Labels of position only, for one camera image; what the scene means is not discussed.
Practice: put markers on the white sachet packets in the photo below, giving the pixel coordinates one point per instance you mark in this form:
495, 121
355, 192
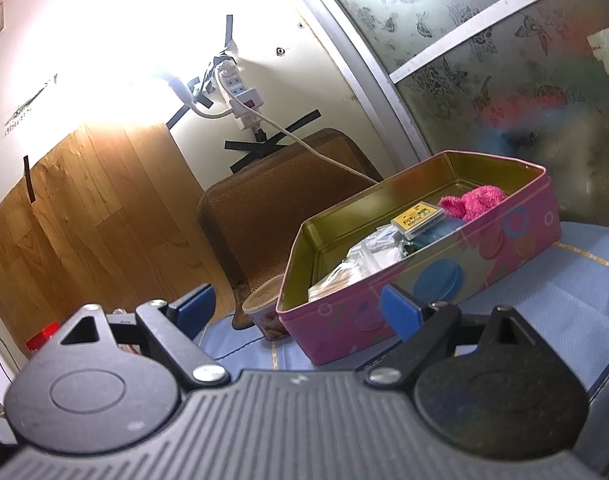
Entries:
379, 255

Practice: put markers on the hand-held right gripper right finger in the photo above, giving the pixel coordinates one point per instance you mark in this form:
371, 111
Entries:
399, 310

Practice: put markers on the black tape strip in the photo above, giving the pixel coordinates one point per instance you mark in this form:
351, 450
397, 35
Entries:
29, 182
297, 122
228, 30

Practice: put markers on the pink fuzzy sock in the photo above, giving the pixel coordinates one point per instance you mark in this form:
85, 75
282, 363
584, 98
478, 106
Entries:
477, 200

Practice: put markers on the crossed black tape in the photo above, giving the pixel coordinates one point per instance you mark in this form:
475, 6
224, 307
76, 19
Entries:
257, 147

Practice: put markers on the round can with beige lid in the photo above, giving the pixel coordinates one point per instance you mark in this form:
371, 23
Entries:
262, 312

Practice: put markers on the pink tin box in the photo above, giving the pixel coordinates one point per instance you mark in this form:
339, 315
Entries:
437, 282

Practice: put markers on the red carton box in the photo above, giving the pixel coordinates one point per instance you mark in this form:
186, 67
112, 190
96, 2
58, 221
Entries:
43, 337

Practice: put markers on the frosted glass sliding door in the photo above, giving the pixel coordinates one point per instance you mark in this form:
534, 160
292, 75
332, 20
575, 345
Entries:
484, 60

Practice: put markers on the white power strip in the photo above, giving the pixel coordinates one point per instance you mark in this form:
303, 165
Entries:
239, 92

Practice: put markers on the blue tablecloth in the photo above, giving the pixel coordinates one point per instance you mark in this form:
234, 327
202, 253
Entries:
534, 320

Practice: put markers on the brown woven cushion mat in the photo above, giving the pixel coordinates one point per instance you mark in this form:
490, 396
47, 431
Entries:
264, 210

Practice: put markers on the yellow card pack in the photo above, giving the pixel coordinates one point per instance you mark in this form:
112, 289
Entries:
417, 219

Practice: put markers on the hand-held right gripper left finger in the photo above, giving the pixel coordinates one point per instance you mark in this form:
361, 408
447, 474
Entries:
194, 305

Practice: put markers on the wooden board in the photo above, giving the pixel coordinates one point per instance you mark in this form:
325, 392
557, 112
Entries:
94, 230

